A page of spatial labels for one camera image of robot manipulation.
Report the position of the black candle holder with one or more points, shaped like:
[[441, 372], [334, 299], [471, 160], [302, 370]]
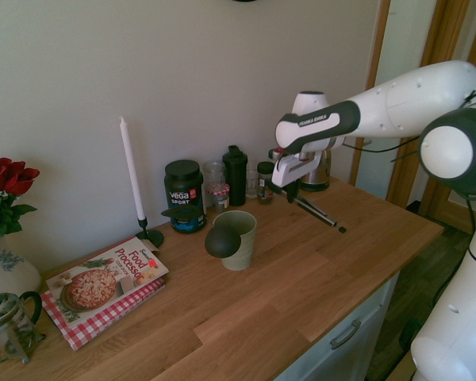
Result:
[[152, 238]]

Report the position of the white vase blue pattern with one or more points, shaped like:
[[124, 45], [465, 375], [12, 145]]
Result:
[[12, 274]]

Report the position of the tall white candle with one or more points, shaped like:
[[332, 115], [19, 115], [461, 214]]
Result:
[[133, 170]]

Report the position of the pale green kitchen cabinet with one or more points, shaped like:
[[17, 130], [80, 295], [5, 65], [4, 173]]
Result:
[[341, 309]]

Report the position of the black protein powder tub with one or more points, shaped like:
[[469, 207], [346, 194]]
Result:
[[182, 178]]

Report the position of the spice jar with black lid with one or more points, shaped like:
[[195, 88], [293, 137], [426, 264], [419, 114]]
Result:
[[266, 186]]

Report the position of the tan cardboard bookmark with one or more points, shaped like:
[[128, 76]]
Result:
[[154, 247]]

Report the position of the wooden door frame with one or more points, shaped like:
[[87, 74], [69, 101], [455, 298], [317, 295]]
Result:
[[377, 59]]

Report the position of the red checkered book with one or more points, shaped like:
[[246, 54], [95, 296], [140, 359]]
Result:
[[87, 335]]

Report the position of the steel tongs with black tips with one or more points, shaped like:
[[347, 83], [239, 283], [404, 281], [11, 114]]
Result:
[[321, 216]]

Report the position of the glass french press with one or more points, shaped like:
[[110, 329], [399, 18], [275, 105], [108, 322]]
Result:
[[8, 329]]

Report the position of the dark round lid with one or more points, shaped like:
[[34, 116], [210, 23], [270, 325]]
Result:
[[222, 242]]

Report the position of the shiny steel electric kettle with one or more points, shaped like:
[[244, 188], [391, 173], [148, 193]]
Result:
[[319, 174]]

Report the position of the black kettle base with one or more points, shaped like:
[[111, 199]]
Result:
[[315, 189]]

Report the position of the empty clear glass jar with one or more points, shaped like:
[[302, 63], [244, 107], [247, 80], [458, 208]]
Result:
[[214, 172]]

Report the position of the Food Processor cookbook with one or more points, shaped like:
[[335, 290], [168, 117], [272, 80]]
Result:
[[103, 282]]

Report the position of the green ribbed utensil holder cup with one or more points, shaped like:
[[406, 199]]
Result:
[[244, 238]]

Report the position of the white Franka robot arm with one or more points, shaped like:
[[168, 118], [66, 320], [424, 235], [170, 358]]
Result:
[[400, 107]]

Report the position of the small jar red checkered lid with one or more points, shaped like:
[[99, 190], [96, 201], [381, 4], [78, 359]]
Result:
[[221, 200]]

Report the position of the red roses bouquet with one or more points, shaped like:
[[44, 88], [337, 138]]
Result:
[[8, 178]]

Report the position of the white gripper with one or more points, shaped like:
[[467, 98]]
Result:
[[291, 170]]

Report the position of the black shaker bottle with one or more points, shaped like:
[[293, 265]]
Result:
[[235, 178]]

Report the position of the black wall clock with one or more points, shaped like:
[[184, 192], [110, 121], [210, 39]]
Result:
[[244, 1]]

